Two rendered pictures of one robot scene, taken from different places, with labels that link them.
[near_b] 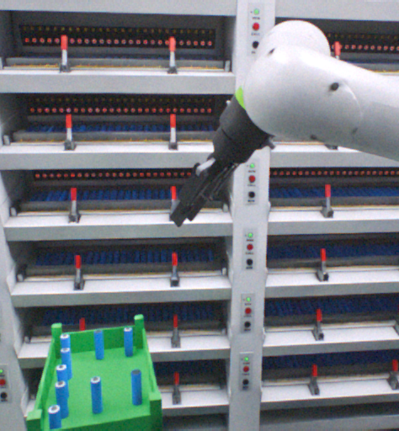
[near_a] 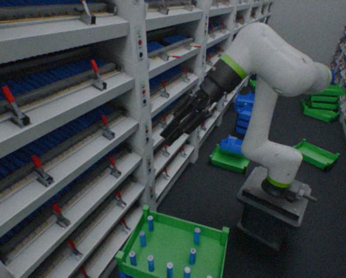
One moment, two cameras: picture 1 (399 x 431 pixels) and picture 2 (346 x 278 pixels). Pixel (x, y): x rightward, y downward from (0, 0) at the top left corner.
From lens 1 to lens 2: 0.72 m
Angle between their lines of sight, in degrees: 57
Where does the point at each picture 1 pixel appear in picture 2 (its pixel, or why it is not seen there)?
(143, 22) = not seen: outside the picture
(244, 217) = (142, 116)
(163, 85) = (88, 37)
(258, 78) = (304, 77)
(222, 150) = (217, 98)
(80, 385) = (163, 263)
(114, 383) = (173, 246)
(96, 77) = (33, 38)
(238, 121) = (234, 83)
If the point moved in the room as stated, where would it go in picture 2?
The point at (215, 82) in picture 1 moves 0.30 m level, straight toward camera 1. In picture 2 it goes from (119, 28) to (201, 37)
